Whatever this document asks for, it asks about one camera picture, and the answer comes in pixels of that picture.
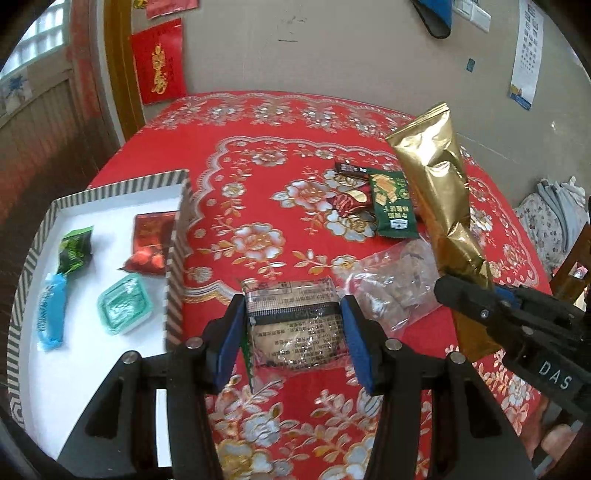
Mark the zip bag of brown snacks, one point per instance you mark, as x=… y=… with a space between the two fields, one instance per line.
x=392 y=286

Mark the red flower print packet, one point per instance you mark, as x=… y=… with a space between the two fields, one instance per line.
x=150 y=240

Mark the clear biscuit packet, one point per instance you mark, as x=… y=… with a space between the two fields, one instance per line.
x=291 y=332

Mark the white wall switch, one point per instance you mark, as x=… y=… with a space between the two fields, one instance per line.
x=475 y=14

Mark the blue hanging bag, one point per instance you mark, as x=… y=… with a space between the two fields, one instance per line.
x=431 y=16

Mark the paper with blue drawing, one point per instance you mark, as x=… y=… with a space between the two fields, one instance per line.
x=16 y=90

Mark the window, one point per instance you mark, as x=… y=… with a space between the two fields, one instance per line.
x=41 y=41

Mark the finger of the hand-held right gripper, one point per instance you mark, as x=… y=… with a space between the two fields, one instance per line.
x=531 y=300
x=466 y=297

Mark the red poster with gold print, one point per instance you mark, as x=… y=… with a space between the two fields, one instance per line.
x=157 y=64

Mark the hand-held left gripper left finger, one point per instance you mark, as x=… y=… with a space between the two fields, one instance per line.
x=231 y=341

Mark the small blue wall sticker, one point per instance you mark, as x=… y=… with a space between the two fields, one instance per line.
x=470 y=64

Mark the wall calendar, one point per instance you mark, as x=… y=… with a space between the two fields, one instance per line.
x=528 y=50

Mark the striped cardboard box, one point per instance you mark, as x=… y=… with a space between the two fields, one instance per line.
x=115 y=212

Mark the dark coffee stick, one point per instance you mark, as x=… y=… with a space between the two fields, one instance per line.
x=348 y=169

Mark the grey clothing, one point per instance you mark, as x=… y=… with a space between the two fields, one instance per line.
x=561 y=203

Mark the wooden chair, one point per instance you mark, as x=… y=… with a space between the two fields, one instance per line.
x=570 y=272

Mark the red wall poster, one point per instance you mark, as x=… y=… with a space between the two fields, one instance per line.
x=171 y=7

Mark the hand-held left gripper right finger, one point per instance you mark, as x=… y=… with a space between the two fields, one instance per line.
x=355 y=344

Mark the green lidded jelly cup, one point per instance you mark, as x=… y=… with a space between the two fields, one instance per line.
x=124 y=304

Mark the gold foil bag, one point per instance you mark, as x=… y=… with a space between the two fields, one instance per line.
x=438 y=184

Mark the bright green candy packet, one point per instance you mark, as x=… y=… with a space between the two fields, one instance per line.
x=74 y=249

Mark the blue snack packet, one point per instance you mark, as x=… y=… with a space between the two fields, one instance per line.
x=51 y=314

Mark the dark green biscuit packet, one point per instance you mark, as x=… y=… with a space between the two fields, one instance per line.
x=392 y=203

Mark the red floral tablecloth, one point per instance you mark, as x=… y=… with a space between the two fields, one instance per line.
x=277 y=184

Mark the wooden door frame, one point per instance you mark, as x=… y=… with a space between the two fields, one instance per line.
x=120 y=69

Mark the small red candy packet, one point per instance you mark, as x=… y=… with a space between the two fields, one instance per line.
x=346 y=203

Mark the floral bedding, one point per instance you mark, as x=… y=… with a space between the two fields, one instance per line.
x=540 y=226

